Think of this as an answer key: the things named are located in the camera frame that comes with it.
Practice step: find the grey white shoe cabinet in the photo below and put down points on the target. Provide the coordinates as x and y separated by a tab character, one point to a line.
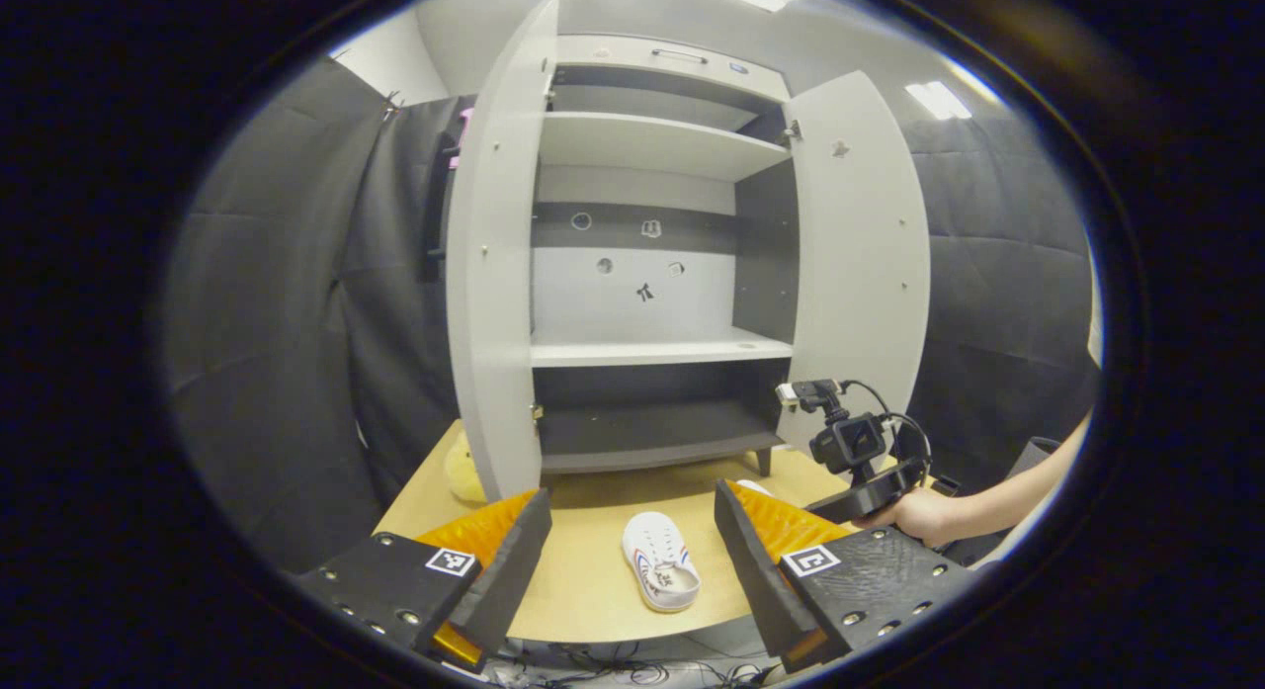
652	140

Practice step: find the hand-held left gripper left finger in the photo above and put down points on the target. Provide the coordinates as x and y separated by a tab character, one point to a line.
509	570

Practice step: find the yellow plush toy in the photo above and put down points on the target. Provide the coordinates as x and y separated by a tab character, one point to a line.
464	472

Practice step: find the white shoe cabinet door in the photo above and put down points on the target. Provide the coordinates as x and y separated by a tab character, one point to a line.
494	274
860	254

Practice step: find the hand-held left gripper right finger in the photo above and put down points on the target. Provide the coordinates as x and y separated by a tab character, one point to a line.
756	570

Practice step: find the black backdrop cloth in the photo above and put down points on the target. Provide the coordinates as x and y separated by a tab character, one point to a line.
277	323

